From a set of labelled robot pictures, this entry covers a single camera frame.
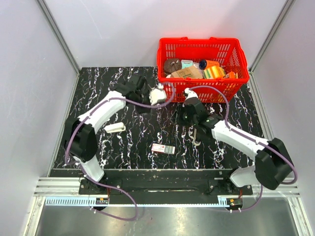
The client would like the large beige stapler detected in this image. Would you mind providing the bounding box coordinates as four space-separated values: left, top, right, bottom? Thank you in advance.
192 128 201 147

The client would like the small white stapler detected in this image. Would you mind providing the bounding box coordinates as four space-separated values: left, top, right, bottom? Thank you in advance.
104 122 126 133

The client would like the red white staple box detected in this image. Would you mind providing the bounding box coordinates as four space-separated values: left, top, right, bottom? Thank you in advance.
151 144 175 154

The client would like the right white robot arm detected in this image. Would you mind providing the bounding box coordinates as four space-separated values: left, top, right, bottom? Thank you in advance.
180 97 293 195

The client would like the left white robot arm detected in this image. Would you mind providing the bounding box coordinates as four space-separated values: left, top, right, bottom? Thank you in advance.
63 75 150 195

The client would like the brown cardboard packet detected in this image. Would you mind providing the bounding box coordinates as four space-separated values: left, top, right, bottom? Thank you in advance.
170 66 203 79

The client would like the brown round item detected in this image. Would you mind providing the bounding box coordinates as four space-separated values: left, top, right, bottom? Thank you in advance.
163 58 182 74

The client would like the yellow green striped box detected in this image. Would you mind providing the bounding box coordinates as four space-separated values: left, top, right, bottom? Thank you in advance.
203 66 225 79

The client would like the red plastic basket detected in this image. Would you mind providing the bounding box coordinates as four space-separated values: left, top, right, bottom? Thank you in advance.
157 37 249 103

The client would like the teal white box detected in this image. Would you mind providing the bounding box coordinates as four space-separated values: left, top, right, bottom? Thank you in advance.
181 59 193 69

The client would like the orange bottle blue cap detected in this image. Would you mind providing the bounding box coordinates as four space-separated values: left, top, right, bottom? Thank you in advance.
199 59 220 70

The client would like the orange small packet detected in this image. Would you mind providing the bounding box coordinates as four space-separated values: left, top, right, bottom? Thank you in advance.
223 71 238 79

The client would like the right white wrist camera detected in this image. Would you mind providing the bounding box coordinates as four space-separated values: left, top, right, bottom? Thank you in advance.
184 88 198 100

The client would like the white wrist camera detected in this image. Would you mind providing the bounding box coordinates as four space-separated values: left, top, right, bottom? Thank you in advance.
184 88 198 100
149 84 167 106

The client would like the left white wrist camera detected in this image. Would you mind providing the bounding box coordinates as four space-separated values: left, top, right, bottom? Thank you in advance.
149 84 167 106

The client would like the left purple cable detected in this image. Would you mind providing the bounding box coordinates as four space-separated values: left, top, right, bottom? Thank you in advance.
64 82 176 221

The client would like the purple cable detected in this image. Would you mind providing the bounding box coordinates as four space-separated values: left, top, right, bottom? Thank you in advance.
184 86 299 212
64 82 176 221

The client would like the black mounting base plate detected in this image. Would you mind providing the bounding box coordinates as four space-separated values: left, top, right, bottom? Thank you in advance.
78 169 253 196

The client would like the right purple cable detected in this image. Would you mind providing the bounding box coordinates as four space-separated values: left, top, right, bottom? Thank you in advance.
184 86 299 212

